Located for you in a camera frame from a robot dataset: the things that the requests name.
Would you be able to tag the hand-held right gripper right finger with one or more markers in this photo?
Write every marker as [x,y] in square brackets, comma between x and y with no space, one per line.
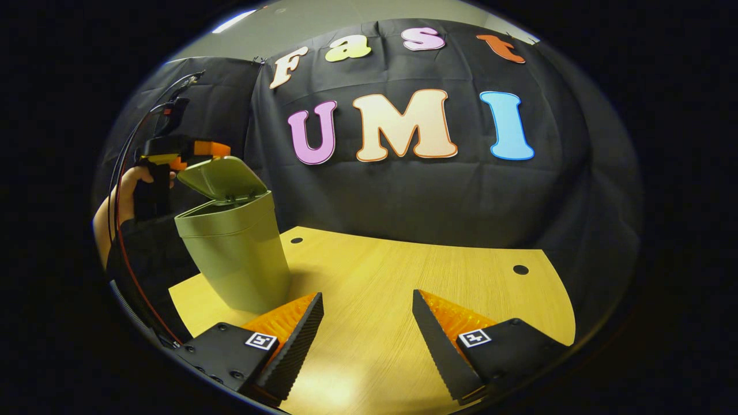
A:
[438,349]

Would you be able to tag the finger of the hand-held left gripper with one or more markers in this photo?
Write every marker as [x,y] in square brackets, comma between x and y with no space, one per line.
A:
[179,165]
[212,148]

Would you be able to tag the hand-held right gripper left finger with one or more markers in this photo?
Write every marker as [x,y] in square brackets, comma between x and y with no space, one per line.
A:
[297,349]

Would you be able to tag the green desktop garbage bin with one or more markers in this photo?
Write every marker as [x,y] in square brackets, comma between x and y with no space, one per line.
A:
[236,259]

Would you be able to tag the ceiling light panel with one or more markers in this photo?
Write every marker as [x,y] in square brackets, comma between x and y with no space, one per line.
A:
[233,21]

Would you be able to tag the black backdrop cloth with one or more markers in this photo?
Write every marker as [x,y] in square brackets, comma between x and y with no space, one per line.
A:
[461,196]

